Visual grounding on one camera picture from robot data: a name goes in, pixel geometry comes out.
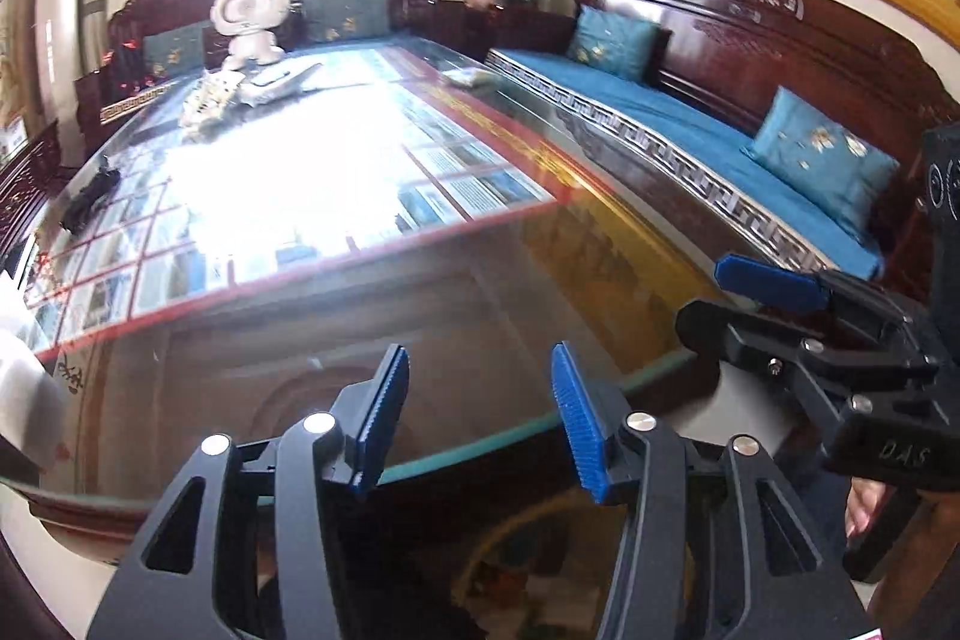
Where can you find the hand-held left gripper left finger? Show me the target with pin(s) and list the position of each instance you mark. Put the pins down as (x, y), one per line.
(382, 415)

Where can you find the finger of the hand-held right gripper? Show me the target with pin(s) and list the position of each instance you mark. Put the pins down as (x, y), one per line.
(750, 329)
(765, 280)

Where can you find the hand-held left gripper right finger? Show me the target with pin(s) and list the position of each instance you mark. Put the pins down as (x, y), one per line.
(581, 422)

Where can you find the person's right hand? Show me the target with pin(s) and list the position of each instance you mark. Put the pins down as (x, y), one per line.
(861, 511)

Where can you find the teal floral cushion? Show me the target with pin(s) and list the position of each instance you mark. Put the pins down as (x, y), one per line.
(611, 44)
(821, 160)

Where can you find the blue patterned seat mat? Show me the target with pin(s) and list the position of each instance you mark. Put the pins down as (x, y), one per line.
(675, 138)

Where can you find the long carved wooden sofa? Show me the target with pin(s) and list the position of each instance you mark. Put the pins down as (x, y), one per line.
(750, 48)

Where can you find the white and blue packets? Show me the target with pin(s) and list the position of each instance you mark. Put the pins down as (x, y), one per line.
(281, 83)

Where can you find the small clear packet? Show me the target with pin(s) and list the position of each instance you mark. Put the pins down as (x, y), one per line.
(465, 76)

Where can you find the large white foam block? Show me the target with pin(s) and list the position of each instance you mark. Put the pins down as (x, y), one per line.
(30, 392)

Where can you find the wooden side table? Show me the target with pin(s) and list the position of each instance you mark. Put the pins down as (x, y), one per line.
(510, 29)

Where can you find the white printed plastic bag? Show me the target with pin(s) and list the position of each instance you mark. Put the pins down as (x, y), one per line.
(210, 100)

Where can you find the black bundle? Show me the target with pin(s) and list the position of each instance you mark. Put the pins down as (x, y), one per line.
(90, 194)

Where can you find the wide teal embroidered cushion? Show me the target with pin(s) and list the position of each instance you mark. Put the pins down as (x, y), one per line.
(346, 14)

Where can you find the carved wooden cabinet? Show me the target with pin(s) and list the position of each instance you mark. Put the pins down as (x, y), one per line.
(30, 190)

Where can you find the small teal embroidered cushion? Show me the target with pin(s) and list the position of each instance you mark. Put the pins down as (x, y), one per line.
(172, 51)

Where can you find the white robot toy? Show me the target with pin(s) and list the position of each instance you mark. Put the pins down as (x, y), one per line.
(251, 10)

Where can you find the black and red bag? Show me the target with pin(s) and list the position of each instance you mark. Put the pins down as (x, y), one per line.
(124, 55)

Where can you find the white and green box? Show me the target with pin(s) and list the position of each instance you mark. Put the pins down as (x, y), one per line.
(11, 134)

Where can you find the white standing air conditioner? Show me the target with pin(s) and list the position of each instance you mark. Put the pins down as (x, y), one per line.
(60, 10)

